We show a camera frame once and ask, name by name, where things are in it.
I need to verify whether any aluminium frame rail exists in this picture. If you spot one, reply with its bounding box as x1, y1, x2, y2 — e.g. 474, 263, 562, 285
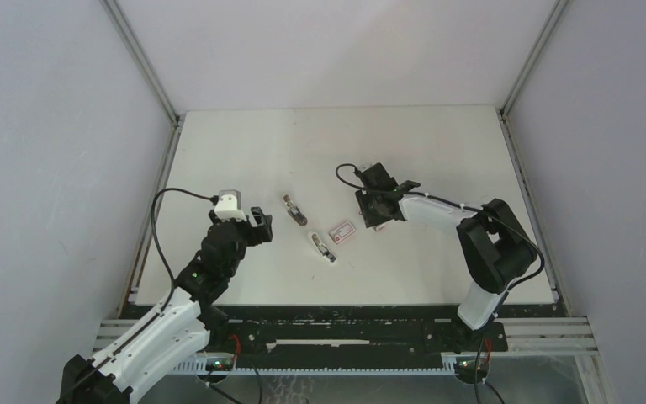
500, 317, 599, 356

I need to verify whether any black right camera cable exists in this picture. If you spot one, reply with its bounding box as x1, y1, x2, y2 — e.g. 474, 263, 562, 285
334, 162, 547, 291

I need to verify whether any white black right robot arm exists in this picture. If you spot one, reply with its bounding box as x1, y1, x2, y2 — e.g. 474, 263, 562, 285
352, 163, 545, 350

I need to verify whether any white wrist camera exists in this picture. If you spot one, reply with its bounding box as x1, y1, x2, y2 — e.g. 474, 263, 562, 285
357, 164, 373, 173
214, 189, 246, 221

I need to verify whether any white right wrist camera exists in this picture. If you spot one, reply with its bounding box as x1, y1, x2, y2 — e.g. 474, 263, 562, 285
357, 164, 373, 173

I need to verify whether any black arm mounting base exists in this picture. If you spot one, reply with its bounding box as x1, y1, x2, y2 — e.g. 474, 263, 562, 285
205, 305, 508, 369

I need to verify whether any white slotted cable duct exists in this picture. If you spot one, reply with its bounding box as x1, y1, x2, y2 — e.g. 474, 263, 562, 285
168, 356, 459, 376

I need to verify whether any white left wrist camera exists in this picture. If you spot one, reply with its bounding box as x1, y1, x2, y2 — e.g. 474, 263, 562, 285
214, 189, 246, 221

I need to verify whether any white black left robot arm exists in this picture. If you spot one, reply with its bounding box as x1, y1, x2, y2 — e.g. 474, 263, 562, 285
57, 207, 273, 403

